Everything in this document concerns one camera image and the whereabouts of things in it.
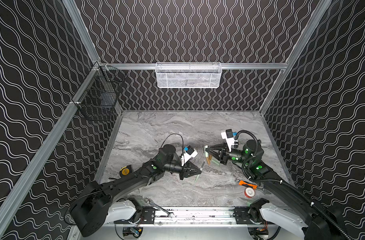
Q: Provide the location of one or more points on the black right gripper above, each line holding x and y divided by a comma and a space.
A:
224, 154

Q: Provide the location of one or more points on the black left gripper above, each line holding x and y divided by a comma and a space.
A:
184, 170

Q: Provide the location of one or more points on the green pen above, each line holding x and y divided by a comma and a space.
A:
201, 168

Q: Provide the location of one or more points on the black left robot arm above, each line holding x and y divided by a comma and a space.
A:
99, 204

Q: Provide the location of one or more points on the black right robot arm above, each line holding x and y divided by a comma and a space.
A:
306, 218

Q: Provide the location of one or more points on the tan pen cap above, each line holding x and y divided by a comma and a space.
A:
209, 159

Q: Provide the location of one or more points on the red white tape roll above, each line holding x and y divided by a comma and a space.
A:
249, 192

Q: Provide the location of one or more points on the silver wrench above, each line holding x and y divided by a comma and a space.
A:
153, 204

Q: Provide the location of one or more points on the yellow black tape measure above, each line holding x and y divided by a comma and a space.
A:
125, 171

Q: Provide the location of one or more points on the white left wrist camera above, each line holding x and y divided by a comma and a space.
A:
188, 153

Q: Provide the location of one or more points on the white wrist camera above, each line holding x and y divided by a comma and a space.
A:
229, 137
188, 153

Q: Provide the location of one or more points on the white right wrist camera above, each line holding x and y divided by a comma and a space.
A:
229, 137

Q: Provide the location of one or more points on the orange handled utility knife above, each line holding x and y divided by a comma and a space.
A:
245, 184

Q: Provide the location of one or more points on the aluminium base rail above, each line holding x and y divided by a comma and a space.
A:
222, 217

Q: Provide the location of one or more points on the white wire mesh basket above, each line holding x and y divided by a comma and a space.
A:
185, 75

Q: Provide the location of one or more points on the black wire basket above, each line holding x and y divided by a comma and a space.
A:
99, 102

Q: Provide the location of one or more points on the aluminium corner frame post right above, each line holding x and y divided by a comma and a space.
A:
297, 49

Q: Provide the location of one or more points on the aluminium corner frame post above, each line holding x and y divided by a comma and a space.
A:
82, 30
297, 49

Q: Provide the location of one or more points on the aluminium corner frame post left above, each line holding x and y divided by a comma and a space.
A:
82, 30

